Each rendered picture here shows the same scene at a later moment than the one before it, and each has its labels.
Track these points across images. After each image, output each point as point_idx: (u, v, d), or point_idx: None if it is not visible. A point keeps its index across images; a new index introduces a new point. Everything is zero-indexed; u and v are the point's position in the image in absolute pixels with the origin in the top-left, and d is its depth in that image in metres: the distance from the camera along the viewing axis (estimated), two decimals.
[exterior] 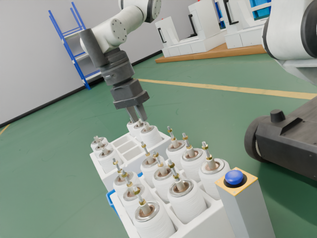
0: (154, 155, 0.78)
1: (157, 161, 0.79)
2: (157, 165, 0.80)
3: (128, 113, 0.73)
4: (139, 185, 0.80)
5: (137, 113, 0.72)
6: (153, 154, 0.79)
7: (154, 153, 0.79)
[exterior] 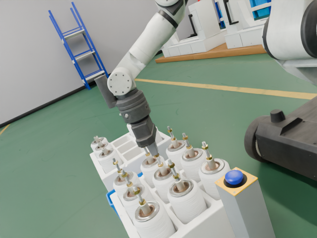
0: (158, 152, 0.79)
1: (160, 161, 0.79)
2: (162, 164, 0.79)
3: (154, 143, 0.76)
4: (139, 185, 0.80)
5: (155, 143, 0.78)
6: (156, 155, 0.78)
7: (155, 155, 0.78)
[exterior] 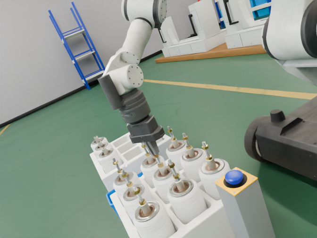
0: (158, 153, 0.79)
1: (159, 161, 0.79)
2: (162, 164, 0.79)
3: (146, 146, 0.76)
4: (139, 185, 0.80)
5: (150, 147, 0.76)
6: (156, 155, 0.78)
7: (154, 155, 0.78)
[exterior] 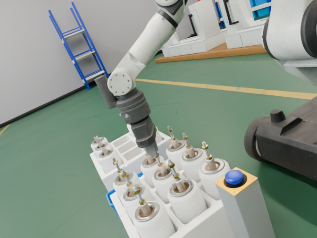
0: None
1: (159, 160, 0.80)
2: (161, 162, 0.81)
3: (154, 145, 0.75)
4: (139, 185, 0.80)
5: (155, 142, 0.78)
6: (157, 153, 0.79)
7: (157, 153, 0.79)
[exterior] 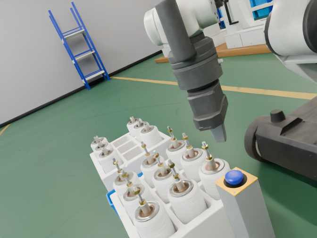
0: (154, 154, 0.79)
1: (159, 160, 0.80)
2: (161, 162, 0.81)
3: None
4: (139, 185, 0.80)
5: (211, 128, 0.51)
6: (157, 153, 0.79)
7: (157, 153, 0.79)
